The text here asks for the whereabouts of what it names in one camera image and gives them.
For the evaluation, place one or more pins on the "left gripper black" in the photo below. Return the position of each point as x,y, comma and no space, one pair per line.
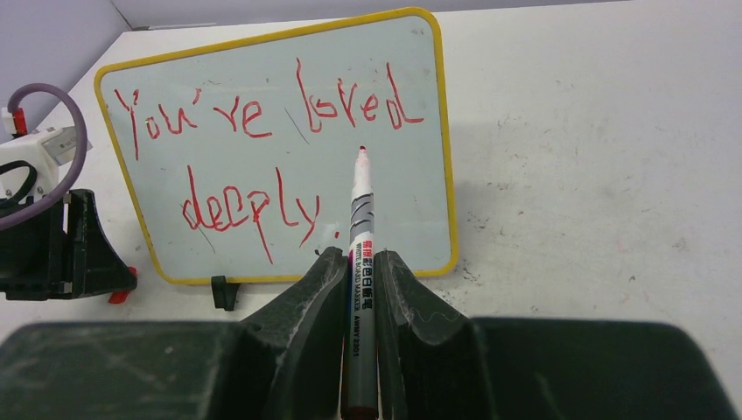
40,261

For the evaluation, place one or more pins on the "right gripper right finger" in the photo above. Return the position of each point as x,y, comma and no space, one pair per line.
436,363

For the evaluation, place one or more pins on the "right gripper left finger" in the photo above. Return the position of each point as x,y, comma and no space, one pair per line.
281,362

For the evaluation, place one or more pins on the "red marker cap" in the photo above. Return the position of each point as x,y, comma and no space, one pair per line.
119,297

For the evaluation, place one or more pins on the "red whiteboard marker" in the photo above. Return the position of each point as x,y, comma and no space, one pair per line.
359,389

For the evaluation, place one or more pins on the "yellow framed whiteboard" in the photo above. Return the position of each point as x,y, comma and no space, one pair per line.
239,156

